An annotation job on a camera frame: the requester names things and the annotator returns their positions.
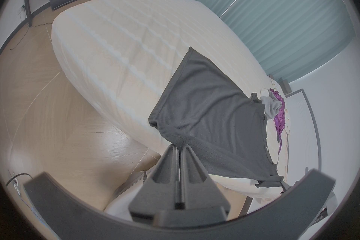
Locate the black T-shirt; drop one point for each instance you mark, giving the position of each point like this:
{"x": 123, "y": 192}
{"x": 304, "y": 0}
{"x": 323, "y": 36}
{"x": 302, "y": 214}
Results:
{"x": 213, "y": 120}

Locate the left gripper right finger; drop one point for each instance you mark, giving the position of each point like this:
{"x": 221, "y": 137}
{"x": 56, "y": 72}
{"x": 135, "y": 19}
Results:
{"x": 197, "y": 191}

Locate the purple garment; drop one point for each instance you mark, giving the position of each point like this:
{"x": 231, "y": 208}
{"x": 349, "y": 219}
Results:
{"x": 279, "y": 120}

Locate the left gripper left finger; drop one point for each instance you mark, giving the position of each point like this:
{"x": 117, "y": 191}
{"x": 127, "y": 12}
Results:
{"x": 163, "y": 191}

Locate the grey garment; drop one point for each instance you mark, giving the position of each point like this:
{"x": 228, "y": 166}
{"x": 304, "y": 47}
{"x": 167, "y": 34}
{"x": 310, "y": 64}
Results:
{"x": 271, "y": 108}

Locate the bed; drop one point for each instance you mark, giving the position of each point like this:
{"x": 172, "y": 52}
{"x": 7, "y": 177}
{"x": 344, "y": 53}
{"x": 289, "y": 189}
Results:
{"x": 112, "y": 50}

